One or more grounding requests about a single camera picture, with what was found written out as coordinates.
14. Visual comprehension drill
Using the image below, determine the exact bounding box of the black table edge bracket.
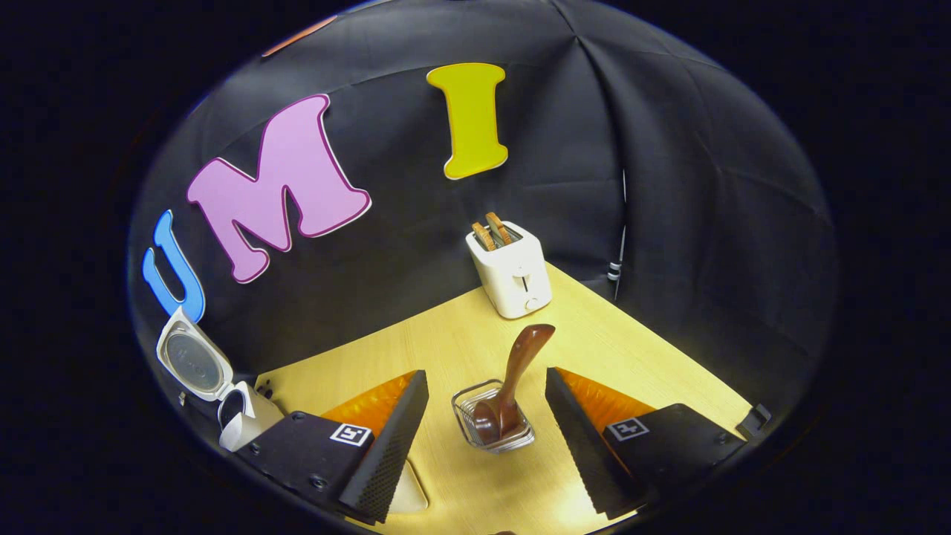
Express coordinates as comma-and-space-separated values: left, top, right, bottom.
738, 403, 772, 439

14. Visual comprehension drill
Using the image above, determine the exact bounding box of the thin hanging cable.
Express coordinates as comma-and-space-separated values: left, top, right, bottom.
607, 171, 629, 302

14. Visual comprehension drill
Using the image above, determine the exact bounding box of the brown wooden spoon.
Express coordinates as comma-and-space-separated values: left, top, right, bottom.
473, 323, 556, 447

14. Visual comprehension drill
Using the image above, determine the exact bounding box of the wire chopstick holder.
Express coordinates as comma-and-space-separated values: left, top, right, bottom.
452, 379, 536, 454

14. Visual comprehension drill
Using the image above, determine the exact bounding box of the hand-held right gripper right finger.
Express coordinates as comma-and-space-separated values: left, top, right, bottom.
545, 366, 747, 521

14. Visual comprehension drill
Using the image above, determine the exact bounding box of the white toaster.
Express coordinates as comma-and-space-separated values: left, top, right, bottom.
466, 221, 553, 320

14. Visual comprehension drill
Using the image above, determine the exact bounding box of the white rice cooker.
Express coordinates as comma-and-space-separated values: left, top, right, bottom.
156, 306, 285, 453

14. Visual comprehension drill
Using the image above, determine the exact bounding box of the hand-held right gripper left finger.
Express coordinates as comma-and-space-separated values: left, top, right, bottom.
238, 369, 430, 525

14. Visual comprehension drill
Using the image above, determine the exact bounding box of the black backdrop cloth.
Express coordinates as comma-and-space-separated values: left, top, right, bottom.
128, 0, 839, 447

